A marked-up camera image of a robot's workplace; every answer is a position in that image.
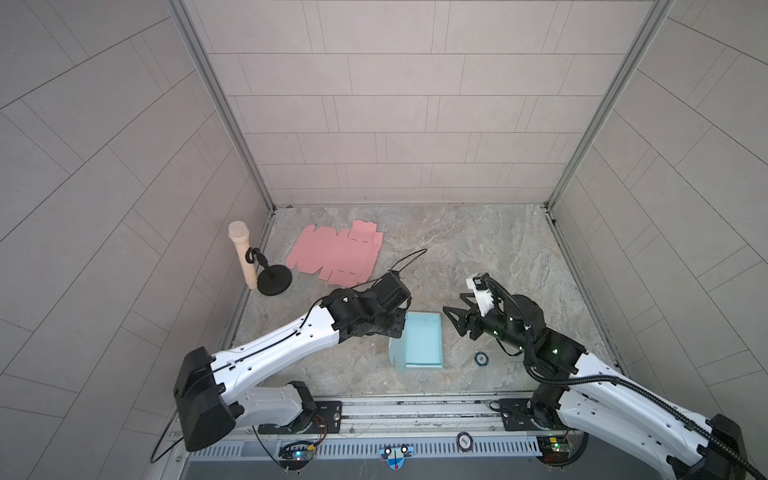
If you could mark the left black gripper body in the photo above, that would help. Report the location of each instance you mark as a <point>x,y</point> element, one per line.
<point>390,325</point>

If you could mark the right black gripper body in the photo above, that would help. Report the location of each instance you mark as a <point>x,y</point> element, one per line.
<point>496,324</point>

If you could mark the light blue paper box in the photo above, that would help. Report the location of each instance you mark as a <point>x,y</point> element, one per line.
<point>420,345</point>

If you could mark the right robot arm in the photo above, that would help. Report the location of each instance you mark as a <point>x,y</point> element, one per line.
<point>578,391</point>

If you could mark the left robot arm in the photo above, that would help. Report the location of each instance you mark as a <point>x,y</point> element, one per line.
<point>218,393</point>

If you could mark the pink flat paper box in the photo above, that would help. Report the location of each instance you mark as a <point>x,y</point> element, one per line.
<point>344,258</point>

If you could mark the blue poker chip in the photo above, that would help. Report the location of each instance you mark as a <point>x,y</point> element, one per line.
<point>481,359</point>

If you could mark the black round microphone stand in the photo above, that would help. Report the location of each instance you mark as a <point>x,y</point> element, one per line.
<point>273,279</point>

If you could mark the round black white badge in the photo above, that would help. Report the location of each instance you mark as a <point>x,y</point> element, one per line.
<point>464,442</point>

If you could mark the right green circuit board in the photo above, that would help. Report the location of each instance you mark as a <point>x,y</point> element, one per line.
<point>554,449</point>

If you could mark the green circuit board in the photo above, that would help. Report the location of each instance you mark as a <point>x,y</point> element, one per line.
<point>297,455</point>
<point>554,449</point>

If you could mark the blue sticker with eyes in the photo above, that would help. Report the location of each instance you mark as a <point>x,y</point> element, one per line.
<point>395,456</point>

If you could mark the beige wooden microphone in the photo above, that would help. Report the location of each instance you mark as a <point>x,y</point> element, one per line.
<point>239,234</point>

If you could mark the left green circuit board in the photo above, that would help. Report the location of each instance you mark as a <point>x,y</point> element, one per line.
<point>297,455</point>

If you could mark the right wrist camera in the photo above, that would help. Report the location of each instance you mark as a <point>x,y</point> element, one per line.
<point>484,297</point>

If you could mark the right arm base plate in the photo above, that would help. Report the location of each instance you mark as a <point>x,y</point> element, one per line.
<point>517,416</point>

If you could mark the aluminium mounting rail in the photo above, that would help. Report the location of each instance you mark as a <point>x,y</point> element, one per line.
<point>370,415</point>

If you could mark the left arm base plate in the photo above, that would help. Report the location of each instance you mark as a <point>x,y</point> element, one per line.
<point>326,419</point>

